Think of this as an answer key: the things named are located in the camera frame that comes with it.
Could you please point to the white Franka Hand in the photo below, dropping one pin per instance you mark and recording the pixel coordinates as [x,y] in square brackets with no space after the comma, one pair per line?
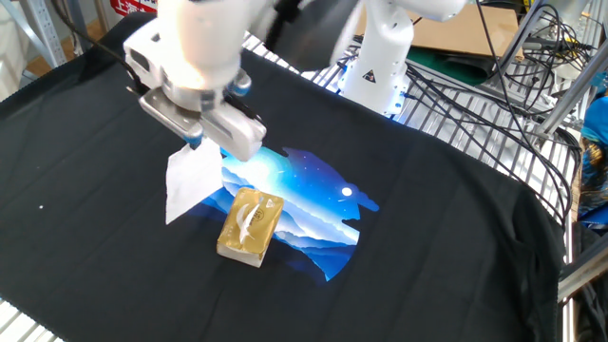
[233,130]

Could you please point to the white paper napkin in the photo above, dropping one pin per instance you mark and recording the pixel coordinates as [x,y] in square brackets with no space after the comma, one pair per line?
[190,185]

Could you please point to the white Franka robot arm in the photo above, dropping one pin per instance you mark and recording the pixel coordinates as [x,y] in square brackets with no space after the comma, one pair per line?
[380,47]

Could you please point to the gold tissue pack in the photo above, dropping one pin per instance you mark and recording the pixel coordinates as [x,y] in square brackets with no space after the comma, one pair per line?
[249,228]

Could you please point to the red sign white letters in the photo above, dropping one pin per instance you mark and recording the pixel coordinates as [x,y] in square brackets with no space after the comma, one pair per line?
[135,5]

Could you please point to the black cloth with blue print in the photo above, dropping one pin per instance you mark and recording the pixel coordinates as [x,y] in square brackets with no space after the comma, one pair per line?
[142,285]

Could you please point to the brown cardboard sheet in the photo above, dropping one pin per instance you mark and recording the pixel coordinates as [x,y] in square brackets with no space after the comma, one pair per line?
[465,28]

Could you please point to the blue patterned fabric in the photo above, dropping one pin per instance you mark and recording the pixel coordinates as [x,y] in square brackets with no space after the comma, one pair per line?
[594,166]

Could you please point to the grey perforated shelf post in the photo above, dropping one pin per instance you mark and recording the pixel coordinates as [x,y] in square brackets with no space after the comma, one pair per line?
[43,28]

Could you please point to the aluminium frame post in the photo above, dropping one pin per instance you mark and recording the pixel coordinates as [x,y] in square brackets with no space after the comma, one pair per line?
[570,95]

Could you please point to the aluminium frame rail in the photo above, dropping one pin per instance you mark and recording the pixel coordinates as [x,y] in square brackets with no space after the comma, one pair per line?
[582,273]

